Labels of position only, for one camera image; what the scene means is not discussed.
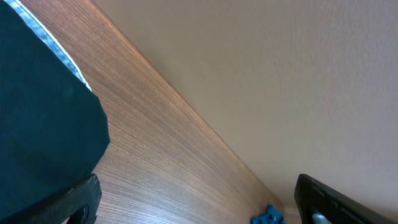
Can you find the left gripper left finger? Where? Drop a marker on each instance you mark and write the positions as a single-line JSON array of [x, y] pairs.
[[76, 204]]

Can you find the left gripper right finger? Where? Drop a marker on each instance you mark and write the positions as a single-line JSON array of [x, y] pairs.
[[318, 203]]

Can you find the black shorts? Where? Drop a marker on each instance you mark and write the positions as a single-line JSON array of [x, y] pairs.
[[54, 130]]

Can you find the blue polo shirt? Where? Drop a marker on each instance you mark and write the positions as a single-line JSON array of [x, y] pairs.
[[270, 216]]

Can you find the folded light blue jeans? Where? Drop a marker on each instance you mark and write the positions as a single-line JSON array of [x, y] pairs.
[[47, 38]]

